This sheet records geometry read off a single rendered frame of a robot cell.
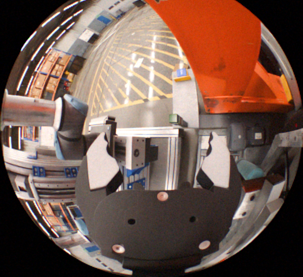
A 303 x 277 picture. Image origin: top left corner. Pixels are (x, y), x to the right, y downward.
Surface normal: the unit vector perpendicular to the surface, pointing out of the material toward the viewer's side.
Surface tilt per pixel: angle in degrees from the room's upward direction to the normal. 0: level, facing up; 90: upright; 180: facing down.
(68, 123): 104
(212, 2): 90
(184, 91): 0
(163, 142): 0
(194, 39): 90
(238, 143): 0
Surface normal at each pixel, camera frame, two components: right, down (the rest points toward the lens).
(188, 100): -0.54, -0.12
